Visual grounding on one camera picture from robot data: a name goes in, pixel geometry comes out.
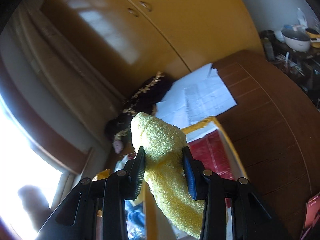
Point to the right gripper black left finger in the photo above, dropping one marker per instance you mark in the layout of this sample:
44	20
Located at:
76	216

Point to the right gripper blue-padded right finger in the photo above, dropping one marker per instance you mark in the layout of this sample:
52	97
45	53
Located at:
251	217

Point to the red foil package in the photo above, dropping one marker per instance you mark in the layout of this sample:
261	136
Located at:
211	152

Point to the yellow fluffy towel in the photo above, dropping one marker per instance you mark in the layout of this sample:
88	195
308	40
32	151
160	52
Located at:
164	173

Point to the yellow gift box tray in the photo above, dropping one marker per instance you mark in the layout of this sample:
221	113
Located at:
164	174

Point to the small pink knitted item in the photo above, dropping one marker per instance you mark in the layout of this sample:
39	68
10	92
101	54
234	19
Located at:
118	146

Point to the white paper sheets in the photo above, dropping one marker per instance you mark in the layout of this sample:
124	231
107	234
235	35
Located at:
196	96

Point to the dark purple gold-trimmed cloth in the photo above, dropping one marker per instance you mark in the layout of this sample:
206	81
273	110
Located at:
144	100

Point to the beige curtain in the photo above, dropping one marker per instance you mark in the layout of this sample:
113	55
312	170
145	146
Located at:
65	73

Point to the dark side table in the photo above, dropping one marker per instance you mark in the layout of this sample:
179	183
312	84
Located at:
300	67

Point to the white rice cooker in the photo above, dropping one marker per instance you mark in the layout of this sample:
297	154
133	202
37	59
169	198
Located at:
296	40

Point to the yellow wooden wardrobe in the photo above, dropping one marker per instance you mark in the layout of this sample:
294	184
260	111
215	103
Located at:
129	41

